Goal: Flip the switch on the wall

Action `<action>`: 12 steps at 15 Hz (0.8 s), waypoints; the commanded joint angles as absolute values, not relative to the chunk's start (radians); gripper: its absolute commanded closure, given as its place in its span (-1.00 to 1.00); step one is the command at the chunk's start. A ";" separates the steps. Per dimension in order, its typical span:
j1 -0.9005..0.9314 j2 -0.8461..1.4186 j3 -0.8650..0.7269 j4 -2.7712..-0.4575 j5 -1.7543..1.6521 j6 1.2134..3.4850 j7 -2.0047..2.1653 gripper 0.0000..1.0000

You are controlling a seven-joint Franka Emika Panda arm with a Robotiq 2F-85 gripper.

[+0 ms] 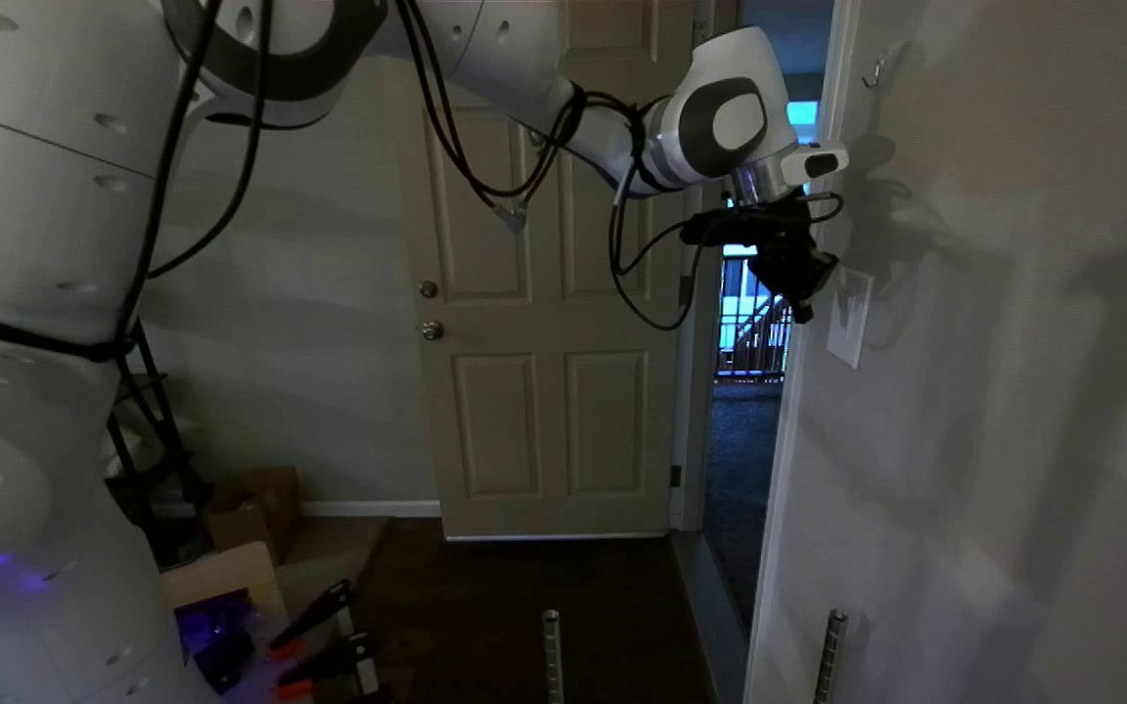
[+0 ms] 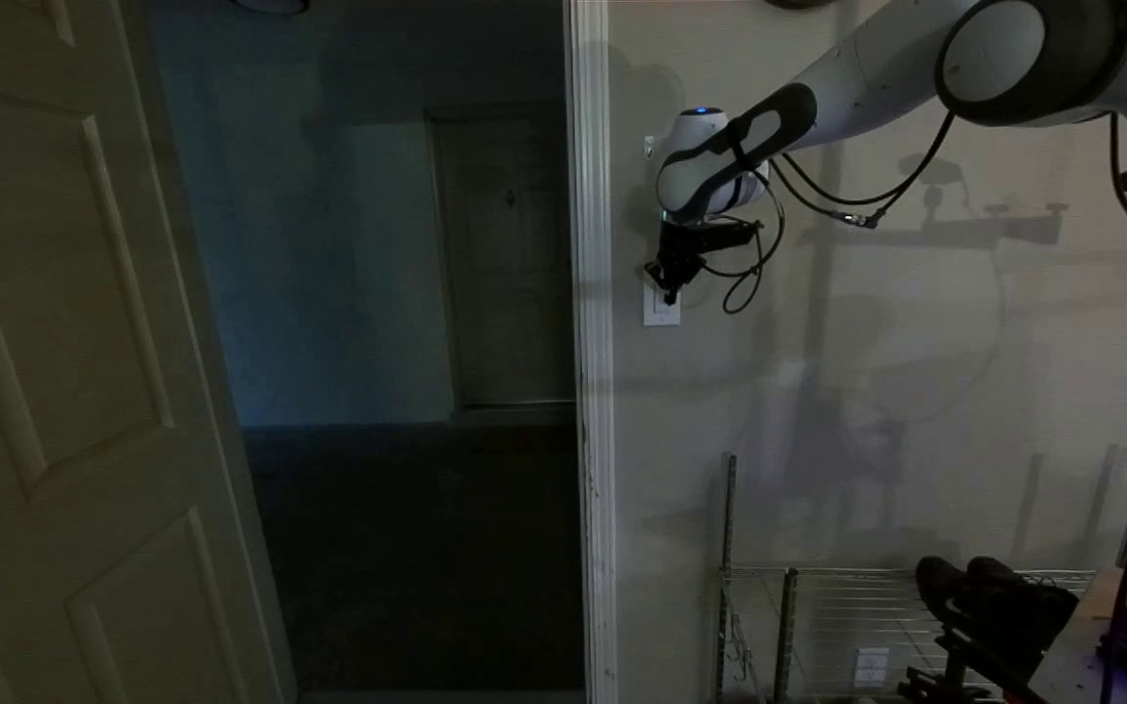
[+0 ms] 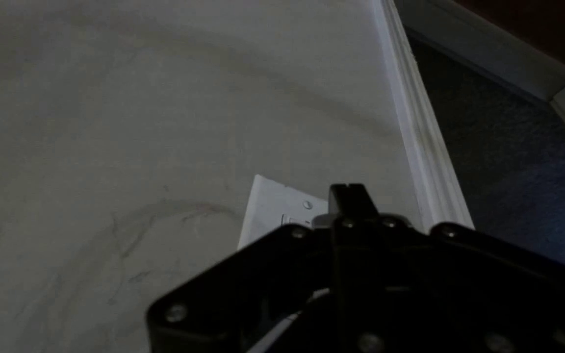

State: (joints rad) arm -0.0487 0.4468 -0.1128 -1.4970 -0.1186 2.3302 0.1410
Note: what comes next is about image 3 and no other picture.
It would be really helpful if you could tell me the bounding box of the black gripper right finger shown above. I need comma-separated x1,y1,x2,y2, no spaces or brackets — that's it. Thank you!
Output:
348,183,565,353

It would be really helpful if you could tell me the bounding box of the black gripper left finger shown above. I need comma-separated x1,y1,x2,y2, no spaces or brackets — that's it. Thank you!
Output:
144,183,352,353

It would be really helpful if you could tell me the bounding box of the white wall light switch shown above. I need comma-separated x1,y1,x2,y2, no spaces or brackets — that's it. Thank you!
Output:
236,173,332,254

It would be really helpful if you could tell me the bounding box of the white baseboard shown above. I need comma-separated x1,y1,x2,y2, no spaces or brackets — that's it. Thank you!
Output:
395,0,565,105

